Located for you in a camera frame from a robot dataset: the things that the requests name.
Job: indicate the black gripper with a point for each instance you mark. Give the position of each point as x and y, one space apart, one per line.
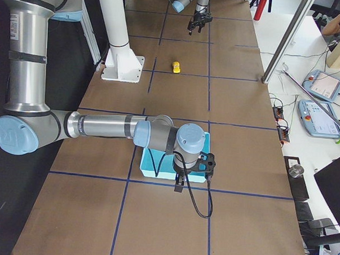
180 171
199 17

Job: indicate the yellow beetle toy car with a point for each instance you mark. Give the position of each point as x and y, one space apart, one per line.
176 67

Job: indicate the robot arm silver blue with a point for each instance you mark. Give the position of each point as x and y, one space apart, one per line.
29 124
180 5

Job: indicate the person forearm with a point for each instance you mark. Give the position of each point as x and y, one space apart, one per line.
338 24

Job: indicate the light blue plastic bin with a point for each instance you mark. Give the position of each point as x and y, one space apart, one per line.
151 159

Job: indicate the white pillar with base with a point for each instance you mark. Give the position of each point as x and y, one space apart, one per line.
121 63

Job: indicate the orange black connector lower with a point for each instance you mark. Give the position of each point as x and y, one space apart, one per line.
283 133

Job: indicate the orange black connector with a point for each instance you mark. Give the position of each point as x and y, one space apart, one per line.
278 112
283 133

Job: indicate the metal cylinder weight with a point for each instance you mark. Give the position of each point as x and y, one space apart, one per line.
296 171

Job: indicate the orange black connector upper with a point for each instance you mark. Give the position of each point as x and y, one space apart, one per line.
278 112

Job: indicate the black flat plate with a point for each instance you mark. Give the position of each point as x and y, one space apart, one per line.
297 184

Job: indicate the upper teach pendant tablet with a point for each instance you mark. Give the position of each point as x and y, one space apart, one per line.
322 85

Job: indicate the teach pendant tablet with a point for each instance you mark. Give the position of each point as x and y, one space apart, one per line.
316 122
322 85

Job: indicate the black monitor corner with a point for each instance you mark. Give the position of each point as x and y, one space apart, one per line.
328 181

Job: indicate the lower teach pendant tablet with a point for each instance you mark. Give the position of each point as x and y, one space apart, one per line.
316 122

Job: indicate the reacher grabber stick green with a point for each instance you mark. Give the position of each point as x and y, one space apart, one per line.
336 121

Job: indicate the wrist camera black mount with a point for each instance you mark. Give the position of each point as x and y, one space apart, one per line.
205 163

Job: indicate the aluminium frame post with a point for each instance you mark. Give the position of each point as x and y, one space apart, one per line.
290 32

